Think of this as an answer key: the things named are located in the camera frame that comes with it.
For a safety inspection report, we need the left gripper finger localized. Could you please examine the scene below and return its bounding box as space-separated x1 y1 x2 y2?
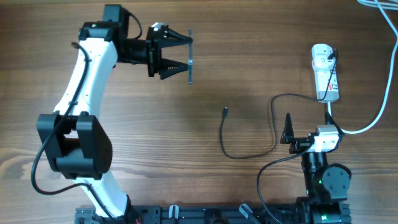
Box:
159 26 193 48
159 58 188 80

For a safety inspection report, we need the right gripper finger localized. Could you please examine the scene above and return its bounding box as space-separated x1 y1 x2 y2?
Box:
325 111 345 136
281 113 295 139

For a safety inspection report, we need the Galaxy S25 smartphone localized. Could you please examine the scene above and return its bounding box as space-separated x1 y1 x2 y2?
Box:
188 27 193 85

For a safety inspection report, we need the black USB-C charging cable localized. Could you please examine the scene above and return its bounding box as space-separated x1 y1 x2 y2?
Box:
219 48 339 160

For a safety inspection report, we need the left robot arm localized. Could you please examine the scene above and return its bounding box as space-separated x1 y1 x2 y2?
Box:
37 4 193 223

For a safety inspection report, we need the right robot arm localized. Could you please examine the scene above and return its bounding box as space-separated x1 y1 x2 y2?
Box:
280 113 352 223

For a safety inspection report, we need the white charger plug adapter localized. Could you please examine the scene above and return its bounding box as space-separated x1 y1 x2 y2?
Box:
312 53 336 72

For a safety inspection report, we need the white power strip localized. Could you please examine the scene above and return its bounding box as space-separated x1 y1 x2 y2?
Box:
312 44 340 103

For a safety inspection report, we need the white power strip cord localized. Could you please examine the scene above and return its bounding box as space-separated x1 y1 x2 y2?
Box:
326 0 398 135

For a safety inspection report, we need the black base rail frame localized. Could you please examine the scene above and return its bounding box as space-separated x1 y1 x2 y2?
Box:
75 202 352 224

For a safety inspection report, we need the coiled white cable bundle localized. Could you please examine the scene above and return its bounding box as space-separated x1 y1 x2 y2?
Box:
356 0 398 11

